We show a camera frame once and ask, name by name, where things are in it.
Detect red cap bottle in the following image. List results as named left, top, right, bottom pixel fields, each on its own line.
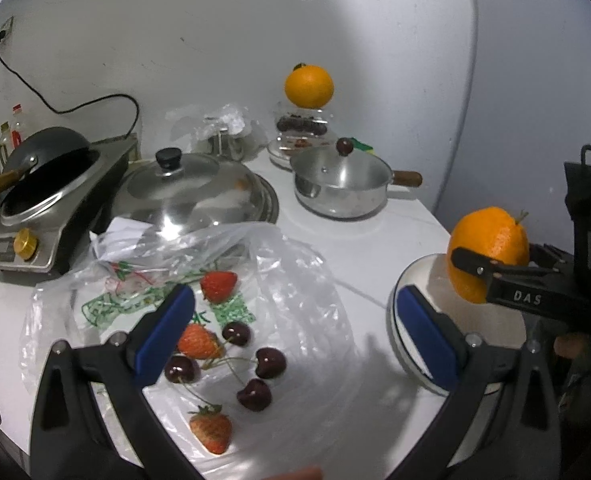
left=10, top=104, right=26, bottom=148

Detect steel induction cooker gold knobs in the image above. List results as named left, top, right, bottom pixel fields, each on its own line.
left=0, top=137, right=141, bottom=273

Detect small orange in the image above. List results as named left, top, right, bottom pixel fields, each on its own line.
left=284, top=62, right=335, bottom=109

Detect clear plastic box of cherries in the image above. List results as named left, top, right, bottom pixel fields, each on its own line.
left=268, top=100, right=339, bottom=168

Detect white plate dark rim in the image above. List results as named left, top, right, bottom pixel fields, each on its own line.
left=385, top=252, right=529, bottom=396

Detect wide steel pot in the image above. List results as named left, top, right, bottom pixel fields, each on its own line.
left=245, top=172, right=280, bottom=225

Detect person's left hand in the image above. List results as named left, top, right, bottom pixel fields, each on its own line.
left=272, top=467, right=325, bottom=480

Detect large orange with stem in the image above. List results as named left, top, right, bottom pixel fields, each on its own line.
left=447, top=206, right=531, bottom=305

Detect strawberry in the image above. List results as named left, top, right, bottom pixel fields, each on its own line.
left=200, top=270, right=239, bottom=304
left=188, top=405, right=233, bottom=456
left=176, top=323, right=224, bottom=361

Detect person's right hand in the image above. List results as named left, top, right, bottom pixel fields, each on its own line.
left=554, top=334, right=591, bottom=360

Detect black power cable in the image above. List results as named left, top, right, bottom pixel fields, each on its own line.
left=0, top=30, right=141, bottom=141

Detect crumpled clear plastic bag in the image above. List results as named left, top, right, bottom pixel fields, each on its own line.
left=168, top=104, right=268, bottom=153

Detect small steel lid wooden knob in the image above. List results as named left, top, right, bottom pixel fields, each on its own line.
left=290, top=137, right=392, bottom=186

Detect dark red cherry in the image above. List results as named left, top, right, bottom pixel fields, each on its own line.
left=222, top=321, right=252, bottom=347
left=254, top=347, right=287, bottom=380
left=236, top=378, right=272, bottom=412
left=164, top=355, right=202, bottom=385

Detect black wok wooden handle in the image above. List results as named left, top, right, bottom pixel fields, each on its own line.
left=0, top=127, right=98, bottom=226

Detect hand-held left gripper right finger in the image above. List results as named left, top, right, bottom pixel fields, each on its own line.
left=390, top=284, right=561, bottom=480

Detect steel saucepan wooden handle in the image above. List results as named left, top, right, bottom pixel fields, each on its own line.
left=290, top=151, right=423, bottom=219

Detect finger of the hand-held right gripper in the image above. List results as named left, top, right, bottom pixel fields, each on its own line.
left=450, top=247, right=571, bottom=286
left=529, top=244, right=573, bottom=273

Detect clear plastic bag green print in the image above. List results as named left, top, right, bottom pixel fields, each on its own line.
left=20, top=222, right=361, bottom=480

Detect clear seasoning bottle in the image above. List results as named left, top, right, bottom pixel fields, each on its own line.
left=0, top=122, right=13, bottom=166

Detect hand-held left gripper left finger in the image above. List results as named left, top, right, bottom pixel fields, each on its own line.
left=29, top=284, right=201, bottom=480

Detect large steel lid black knob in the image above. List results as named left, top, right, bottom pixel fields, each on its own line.
left=112, top=147, right=276, bottom=241

